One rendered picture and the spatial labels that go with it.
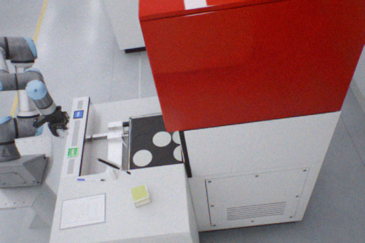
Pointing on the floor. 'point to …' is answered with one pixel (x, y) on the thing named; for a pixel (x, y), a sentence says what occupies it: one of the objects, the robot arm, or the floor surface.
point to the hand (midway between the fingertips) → (61, 136)
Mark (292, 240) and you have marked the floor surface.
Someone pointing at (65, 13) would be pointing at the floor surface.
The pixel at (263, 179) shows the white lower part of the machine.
